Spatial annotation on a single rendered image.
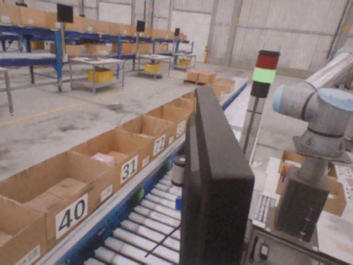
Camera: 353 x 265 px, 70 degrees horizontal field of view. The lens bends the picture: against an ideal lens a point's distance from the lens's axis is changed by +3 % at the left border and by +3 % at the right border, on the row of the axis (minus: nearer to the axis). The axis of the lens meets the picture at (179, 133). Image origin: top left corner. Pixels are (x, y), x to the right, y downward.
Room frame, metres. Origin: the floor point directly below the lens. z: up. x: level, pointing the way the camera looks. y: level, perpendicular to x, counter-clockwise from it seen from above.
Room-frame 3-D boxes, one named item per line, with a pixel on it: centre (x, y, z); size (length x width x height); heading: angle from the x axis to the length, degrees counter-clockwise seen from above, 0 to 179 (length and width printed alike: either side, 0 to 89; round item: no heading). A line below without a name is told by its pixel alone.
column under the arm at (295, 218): (1.14, -0.69, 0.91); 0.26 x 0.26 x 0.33; 68
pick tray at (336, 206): (1.51, -0.93, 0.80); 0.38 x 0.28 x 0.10; 65
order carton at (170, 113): (2.01, 0.11, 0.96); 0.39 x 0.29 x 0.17; 161
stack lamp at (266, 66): (0.65, -0.19, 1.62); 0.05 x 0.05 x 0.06
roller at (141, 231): (0.94, -0.01, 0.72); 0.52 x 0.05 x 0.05; 71
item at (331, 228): (1.48, -0.92, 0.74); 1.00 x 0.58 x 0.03; 158
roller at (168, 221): (1.06, -0.05, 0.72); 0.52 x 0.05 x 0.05; 71
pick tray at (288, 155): (1.81, -1.04, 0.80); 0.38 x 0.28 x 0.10; 67
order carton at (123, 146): (1.27, 0.36, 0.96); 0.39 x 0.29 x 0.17; 161
